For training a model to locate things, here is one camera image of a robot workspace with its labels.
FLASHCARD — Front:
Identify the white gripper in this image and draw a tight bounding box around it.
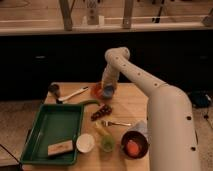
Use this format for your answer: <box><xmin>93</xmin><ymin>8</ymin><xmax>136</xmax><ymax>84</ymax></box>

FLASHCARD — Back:
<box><xmin>101</xmin><ymin>64</ymin><xmax>120</xmax><ymax>88</ymax></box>

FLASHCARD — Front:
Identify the blue sponge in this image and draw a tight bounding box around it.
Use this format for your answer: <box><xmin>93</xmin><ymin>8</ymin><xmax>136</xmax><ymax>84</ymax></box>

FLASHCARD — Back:
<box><xmin>102</xmin><ymin>86</ymin><xmax>114</xmax><ymax>99</ymax></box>

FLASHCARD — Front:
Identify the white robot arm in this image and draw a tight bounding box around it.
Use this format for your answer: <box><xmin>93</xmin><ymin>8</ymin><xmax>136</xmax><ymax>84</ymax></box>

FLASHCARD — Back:
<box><xmin>101</xmin><ymin>47</ymin><xmax>201</xmax><ymax>171</ymax></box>

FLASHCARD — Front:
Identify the red bowl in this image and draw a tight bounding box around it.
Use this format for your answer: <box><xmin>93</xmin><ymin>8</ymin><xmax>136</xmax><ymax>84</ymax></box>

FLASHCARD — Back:
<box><xmin>91</xmin><ymin>82</ymin><xmax>109</xmax><ymax>100</ymax></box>

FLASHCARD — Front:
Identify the dark bowl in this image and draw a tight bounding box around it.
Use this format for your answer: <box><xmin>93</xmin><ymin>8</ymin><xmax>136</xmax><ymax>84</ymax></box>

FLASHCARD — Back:
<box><xmin>121</xmin><ymin>131</ymin><xmax>148</xmax><ymax>159</ymax></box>

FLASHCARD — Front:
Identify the bunch of dark grapes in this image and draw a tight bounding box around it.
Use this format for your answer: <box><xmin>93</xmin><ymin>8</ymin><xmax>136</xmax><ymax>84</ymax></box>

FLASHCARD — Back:
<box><xmin>91</xmin><ymin>105</ymin><xmax>112</xmax><ymax>121</ymax></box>

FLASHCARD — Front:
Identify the metal fork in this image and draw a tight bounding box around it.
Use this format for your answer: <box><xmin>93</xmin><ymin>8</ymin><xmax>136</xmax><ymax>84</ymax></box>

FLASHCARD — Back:
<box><xmin>101</xmin><ymin>120</ymin><xmax>131</xmax><ymax>126</ymax></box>

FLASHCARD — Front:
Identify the yellow banana toy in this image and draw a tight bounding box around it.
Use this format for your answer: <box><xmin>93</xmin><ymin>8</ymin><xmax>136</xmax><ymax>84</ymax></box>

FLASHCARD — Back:
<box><xmin>95</xmin><ymin>122</ymin><xmax>108</xmax><ymax>136</ymax></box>

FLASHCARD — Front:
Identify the black round brush head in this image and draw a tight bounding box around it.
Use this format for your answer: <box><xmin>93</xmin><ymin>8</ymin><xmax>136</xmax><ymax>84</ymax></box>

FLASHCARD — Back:
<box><xmin>48</xmin><ymin>84</ymin><xmax>60</xmax><ymax>98</ymax></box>

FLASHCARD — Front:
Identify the blue cloth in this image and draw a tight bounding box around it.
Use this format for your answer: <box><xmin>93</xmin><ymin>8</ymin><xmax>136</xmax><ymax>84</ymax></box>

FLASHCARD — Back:
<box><xmin>130</xmin><ymin>121</ymin><xmax>148</xmax><ymax>134</ymax></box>

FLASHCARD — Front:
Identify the green cup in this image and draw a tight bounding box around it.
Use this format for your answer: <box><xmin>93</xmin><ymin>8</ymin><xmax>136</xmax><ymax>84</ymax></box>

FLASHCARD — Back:
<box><xmin>100</xmin><ymin>135</ymin><xmax>115</xmax><ymax>152</ymax></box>

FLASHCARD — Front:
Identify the white cup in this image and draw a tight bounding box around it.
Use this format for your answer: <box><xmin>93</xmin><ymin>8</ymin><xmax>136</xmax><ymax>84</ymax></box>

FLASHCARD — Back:
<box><xmin>76</xmin><ymin>133</ymin><xmax>95</xmax><ymax>153</ymax></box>

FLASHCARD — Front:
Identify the green plastic tray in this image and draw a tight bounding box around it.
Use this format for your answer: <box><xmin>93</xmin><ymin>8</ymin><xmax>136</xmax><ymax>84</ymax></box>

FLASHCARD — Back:
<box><xmin>20</xmin><ymin>104</ymin><xmax>84</xmax><ymax>165</ymax></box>

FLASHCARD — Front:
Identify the orange fruit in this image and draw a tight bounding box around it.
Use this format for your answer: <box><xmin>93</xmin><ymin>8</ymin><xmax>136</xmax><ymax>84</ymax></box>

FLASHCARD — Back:
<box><xmin>126</xmin><ymin>140</ymin><xmax>139</xmax><ymax>157</ymax></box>

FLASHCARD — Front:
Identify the wooden block in tray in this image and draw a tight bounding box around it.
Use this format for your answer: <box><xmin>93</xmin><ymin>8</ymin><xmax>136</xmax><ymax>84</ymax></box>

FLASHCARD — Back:
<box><xmin>48</xmin><ymin>140</ymin><xmax>73</xmax><ymax>156</ymax></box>

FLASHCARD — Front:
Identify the green curved handle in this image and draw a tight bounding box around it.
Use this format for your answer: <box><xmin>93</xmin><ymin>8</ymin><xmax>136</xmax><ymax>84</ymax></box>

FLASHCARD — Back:
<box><xmin>78</xmin><ymin>100</ymin><xmax>100</xmax><ymax>106</ymax></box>

